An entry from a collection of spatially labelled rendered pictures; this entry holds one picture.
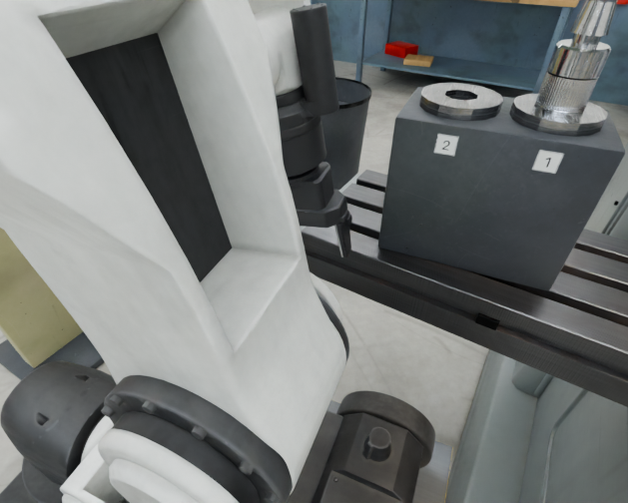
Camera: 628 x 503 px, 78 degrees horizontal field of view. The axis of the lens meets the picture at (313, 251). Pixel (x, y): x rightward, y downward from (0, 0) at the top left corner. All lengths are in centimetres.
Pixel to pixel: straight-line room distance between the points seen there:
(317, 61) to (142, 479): 36
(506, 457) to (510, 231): 87
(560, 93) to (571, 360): 30
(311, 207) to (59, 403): 47
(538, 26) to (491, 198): 430
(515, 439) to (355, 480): 67
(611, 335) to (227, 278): 43
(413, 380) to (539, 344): 104
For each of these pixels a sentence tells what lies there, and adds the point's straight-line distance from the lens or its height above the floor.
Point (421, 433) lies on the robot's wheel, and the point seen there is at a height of 57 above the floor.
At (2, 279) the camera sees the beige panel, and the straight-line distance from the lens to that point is 159.
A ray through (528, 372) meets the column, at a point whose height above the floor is 27.
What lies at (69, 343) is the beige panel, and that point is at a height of 3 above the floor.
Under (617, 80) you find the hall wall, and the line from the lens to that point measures 483.
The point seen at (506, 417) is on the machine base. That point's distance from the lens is 135.
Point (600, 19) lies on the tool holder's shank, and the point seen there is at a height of 122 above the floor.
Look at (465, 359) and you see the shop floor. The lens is 167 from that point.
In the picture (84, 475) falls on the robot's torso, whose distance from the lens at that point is 66.
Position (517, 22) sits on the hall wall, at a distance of 477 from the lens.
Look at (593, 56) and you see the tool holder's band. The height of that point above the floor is 120.
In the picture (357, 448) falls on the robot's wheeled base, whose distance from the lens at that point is 74.
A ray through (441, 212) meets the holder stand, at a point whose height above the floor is 102.
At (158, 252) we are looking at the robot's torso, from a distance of 17.
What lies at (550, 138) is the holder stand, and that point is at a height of 113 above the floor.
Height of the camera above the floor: 129
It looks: 40 degrees down
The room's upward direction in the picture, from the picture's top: straight up
